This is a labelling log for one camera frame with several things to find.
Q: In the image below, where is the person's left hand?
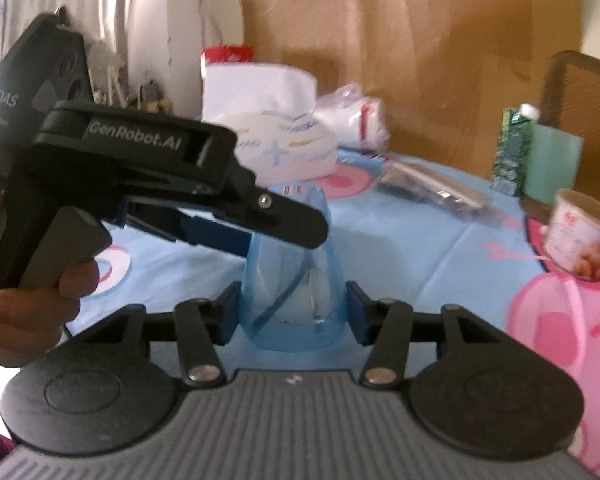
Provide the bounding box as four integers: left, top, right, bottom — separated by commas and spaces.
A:
0, 179, 102, 370

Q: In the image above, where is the brown woven chair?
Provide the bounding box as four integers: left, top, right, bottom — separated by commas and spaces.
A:
540, 50, 600, 202

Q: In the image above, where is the clear plastic package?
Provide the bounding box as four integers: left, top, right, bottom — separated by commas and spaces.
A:
374, 160, 493, 222

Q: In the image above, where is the brown cardboard sheet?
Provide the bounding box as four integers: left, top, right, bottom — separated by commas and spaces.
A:
239, 0, 596, 182

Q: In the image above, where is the red black snack box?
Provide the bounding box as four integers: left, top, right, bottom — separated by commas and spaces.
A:
201, 45, 255, 67

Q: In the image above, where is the small pink labelled can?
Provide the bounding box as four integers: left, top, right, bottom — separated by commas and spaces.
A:
542, 188, 600, 282

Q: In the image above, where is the white curtain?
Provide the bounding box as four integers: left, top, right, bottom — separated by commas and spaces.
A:
0, 0, 241, 122

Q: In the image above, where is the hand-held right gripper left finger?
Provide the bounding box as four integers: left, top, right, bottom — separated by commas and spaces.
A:
111, 280, 243, 389

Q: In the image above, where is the pale green card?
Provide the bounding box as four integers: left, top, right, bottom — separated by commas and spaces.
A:
522, 122, 585, 206

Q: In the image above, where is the blue pink printed blanket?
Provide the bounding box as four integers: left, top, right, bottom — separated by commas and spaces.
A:
64, 145, 600, 479

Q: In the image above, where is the green carton with white cap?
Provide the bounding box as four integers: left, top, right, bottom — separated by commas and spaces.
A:
490, 103, 539, 197

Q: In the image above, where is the blue glasses case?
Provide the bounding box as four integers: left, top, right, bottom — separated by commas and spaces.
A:
240, 184, 351, 350

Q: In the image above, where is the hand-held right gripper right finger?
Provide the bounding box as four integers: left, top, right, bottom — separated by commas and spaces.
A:
345, 280, 481, 389

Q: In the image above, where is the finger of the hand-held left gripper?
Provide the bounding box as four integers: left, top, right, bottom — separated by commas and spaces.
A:
124, 199, 253, 262
219, 180, 329, 250

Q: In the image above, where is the white tissue pack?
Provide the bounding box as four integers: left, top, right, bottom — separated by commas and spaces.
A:
202, 60, 339, 187

